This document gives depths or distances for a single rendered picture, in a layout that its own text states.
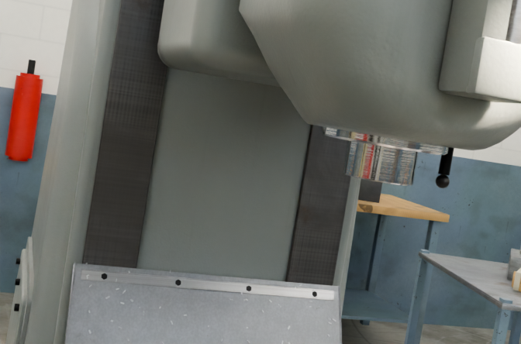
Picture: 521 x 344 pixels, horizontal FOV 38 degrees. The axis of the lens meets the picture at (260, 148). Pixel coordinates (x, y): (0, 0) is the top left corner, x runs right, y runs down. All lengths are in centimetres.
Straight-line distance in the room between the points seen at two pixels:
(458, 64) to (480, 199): 523
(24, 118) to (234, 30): 396
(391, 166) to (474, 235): 518
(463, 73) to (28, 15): 433
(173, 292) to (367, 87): 49
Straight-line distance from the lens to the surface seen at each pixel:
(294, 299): 92
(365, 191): 448
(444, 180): 55
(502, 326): 260
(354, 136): 49
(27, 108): 453
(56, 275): 89
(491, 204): 571
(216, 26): 59
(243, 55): 60
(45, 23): 468
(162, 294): 87
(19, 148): 454
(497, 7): 42
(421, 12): 44
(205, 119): 87
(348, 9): 43
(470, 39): 42
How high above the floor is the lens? 132
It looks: 3 degrees down
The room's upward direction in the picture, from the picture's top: 9 degrees clockwise
